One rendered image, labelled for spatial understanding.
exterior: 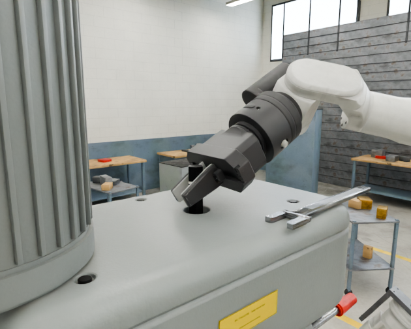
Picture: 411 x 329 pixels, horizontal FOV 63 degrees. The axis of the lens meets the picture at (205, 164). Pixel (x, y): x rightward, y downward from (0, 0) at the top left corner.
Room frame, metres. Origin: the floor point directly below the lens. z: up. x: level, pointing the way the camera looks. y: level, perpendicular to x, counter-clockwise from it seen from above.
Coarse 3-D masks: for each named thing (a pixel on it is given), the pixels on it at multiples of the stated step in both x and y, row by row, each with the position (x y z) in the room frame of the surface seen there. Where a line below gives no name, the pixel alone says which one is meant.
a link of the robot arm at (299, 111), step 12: (276, 72) 0.57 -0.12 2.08; (252, 84) 0.56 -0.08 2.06; (264, 84) 0.55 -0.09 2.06; (276, 84) 0.53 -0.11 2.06; (252, 96) 0.54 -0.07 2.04; (264, 96) 0.50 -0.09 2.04; (276, 96) 0.50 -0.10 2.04; (288, 96) 0.51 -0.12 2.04; (288, 108) 0.49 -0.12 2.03; (300, 108) 0.51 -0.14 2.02; (312, 108) 0.52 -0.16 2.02; (288, 120) 0.48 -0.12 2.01; (300, 120) 0.49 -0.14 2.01; (300, 132) 0.51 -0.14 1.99
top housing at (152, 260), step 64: (256, 192) 0.53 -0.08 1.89; (128, 256) 0.30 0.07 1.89; (192, 256) 0.30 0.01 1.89; (256, 256) 0.33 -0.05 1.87; (320, 256) 0.41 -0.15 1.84; (0, 320) 0.22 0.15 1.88; (64, 320) 0.21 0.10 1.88; (128, 320) 0.24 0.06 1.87; (192, 320) 0.28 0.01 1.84; (256, 320) 0.33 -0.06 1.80
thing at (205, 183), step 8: (208, 168) 0.44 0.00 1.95; (216, 168) 0.44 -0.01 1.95; (200, 176) 0.43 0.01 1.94; (208, 176) 0.43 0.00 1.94; (216, 176) 0.43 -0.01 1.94; (224, 176) 0.44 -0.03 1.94; (192, 184) 0.42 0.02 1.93; (200, 184) 0.43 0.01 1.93; (208, 184) 0.43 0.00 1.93; (216, 184) 0.44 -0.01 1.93; (184, 192) 0.42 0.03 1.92; (192, 192) 0.42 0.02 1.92; (200, 192) 0.43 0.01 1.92; (208, 192) 0.43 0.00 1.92; (184, 200) 0.42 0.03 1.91; (192, 200) 0.42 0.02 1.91
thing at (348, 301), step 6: (348, 294) 0.53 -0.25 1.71; (342, 300) 0.51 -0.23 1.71; (348, 300) 0.51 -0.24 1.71; (354, 300) 0.52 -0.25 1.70; (336, 306) 0.50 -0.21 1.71; (342, 306) 0.50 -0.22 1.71; (348, 306) 0.51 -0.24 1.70; (330, 312) 0.49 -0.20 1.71; (336, 312) 0.49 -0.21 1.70; (342, 312) 0.49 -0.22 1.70; (324, 318) 0.47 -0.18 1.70; (330, 318) 0.48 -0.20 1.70; (312, 324) 0.45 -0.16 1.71; (318, 324) 0.46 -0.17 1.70
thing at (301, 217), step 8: (344, 192) 0.51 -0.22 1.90; (352, 192) 0.51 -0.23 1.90; (360, 192) 0.51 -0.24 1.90; (320, 200) 0.46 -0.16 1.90; (328, 200) 0.46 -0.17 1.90; (336, 200) 0.46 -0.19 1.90; (344, 200) 0.47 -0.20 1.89; (304, 208) 0.43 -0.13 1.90; (312, 208) 0.42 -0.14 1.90; (320, 208) 0.43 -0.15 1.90; (328, 208) 0.44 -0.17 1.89; (272, 216) 0.39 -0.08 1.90; (280, 216) 0.40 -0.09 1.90; (288, 216) 0.41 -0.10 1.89; (296, 216) 0.40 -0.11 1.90; (304, 216) 0.39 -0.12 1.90; (288, 224) 0.37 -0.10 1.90; (296, 224) 0.37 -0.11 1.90; (304, 224) 0.38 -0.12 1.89
